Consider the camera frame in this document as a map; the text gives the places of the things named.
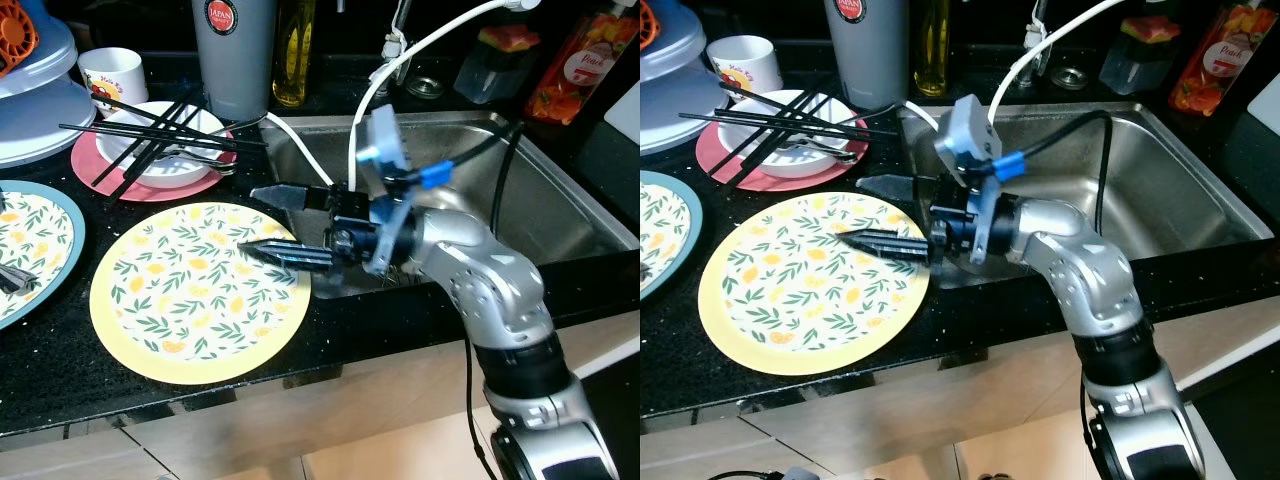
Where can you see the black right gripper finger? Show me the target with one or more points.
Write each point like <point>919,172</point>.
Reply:
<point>895,246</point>
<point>300,198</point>
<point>295,255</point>
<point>900,188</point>

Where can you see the yellow rim floral plate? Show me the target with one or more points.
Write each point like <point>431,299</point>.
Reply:
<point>180,300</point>
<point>790,300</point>

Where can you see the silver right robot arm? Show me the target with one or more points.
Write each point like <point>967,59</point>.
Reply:
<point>1070,250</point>
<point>470,260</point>

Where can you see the silver utensil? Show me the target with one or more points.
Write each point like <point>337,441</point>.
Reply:
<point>850,152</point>
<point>225,165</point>

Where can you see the white bowl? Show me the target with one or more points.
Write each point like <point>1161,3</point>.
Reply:
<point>160,175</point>
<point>790,165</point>

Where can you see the grey tumbler red label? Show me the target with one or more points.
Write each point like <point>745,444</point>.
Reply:
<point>235,70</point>
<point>868,65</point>

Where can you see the yellow oil bottle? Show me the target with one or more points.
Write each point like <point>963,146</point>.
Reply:
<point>293,60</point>
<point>930,55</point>

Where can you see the beige cabinet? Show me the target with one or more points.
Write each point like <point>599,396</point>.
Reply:
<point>850,420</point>
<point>250,420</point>

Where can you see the white faucet fitting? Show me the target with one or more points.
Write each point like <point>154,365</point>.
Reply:
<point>395,45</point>
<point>1035,38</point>

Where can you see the pink plate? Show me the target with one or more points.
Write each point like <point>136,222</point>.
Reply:
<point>95,160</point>
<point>720,155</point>

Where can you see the clear container red green lid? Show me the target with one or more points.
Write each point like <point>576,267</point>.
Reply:
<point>1135,70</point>
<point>490,80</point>

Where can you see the white printed mug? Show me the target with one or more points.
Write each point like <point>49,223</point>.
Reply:
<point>740,62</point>
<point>110,75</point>

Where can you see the stainless steel sink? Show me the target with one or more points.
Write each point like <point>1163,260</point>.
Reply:
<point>560,200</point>
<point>1180,190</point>

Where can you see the blue rim floral plate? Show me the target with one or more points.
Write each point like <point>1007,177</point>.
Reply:
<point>660,230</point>
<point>40,230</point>

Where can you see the white tiered plastic container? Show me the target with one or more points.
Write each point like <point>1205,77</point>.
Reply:
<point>40,120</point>
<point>665,100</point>

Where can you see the orange black tool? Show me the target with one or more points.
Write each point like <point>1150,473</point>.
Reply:
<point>15,40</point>
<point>648,20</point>

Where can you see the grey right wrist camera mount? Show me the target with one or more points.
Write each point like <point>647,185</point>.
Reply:
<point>965,130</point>
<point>385,140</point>

